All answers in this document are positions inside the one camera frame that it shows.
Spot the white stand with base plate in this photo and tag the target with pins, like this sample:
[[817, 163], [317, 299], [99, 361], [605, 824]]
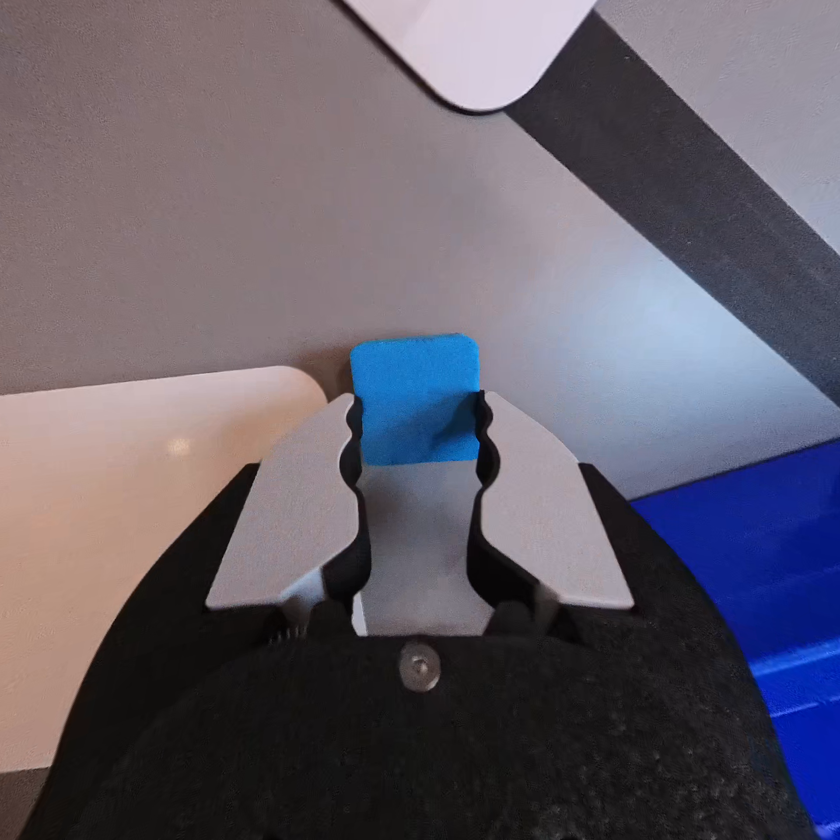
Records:
[[479, 46]]

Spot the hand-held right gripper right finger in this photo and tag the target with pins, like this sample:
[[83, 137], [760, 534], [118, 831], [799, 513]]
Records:
[[551, 525]]

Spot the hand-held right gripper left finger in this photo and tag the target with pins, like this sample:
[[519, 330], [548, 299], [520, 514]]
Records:
[[289, 525]]

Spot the white whiteboard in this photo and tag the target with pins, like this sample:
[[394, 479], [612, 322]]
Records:
[[98, 525]]

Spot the blue whiteboard eraser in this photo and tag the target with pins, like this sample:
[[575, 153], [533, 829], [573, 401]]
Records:
[[417, 394]]

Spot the blue plastic bin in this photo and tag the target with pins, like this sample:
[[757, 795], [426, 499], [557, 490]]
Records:
[[774, 590]]

